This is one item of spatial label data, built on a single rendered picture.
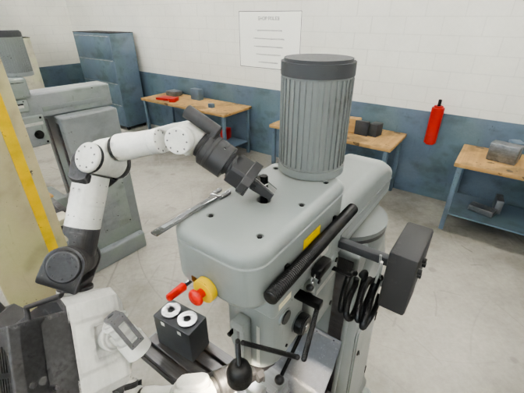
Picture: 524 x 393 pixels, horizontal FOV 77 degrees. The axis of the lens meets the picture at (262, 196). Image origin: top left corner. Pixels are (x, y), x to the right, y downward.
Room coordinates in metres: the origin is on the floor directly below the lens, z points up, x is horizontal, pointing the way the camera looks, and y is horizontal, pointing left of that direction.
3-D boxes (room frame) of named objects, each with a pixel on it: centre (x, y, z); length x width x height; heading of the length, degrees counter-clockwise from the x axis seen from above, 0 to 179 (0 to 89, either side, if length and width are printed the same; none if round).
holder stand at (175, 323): (1.06, 0.38, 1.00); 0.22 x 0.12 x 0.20; 59
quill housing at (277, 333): (0.74, -0.01, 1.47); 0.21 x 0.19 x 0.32; 54
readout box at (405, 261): (0.78, -0.45, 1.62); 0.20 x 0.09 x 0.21; 144
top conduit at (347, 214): (0.68, -0.14, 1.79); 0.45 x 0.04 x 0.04; 144
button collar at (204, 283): (0.55, 0.13, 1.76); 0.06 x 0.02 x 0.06; 54
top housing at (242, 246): (0.75, -0.01, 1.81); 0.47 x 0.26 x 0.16; 144
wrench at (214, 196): (0.68, 0.17, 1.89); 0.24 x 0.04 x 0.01; 146
